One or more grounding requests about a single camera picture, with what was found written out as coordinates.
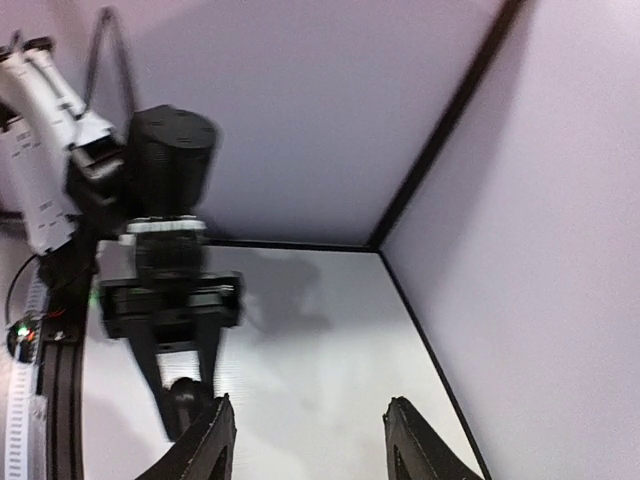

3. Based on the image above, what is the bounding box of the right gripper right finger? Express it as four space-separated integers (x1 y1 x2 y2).
383 396 481 480

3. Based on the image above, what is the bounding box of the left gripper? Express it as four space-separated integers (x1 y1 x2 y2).
99 271 244 441

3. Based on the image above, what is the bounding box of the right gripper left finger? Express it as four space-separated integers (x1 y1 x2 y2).
137 394 236 480

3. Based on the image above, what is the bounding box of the black earbud charging case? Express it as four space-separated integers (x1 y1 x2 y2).
168 377 214 441

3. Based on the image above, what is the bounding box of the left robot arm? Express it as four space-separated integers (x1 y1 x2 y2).
1 37 243 440

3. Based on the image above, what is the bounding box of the black front frame rail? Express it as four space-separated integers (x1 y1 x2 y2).
36 277 92 479

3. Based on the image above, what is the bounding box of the white slotted cable duct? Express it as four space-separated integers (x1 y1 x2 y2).
1 279 48 479

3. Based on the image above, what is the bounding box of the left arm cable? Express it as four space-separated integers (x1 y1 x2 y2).
84 7 139 116

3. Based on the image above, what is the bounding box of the left black frame post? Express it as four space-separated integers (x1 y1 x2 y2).
364 0 527 250

